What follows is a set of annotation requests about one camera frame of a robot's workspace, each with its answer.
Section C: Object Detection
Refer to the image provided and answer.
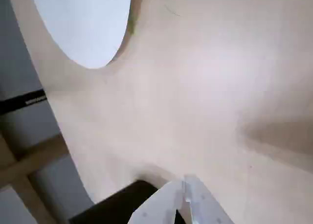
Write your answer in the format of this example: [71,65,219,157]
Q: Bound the brown wooden strip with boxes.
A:
[0,133,63,224]
[0,133,72,184]

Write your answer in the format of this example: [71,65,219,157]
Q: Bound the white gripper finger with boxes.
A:
[183,175,233,224]
[128,179,185,224]

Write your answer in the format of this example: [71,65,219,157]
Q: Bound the white round plate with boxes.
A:
[30,0,133,69]

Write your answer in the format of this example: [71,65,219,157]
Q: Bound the black strip with white print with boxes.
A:
[0,88,47,115]

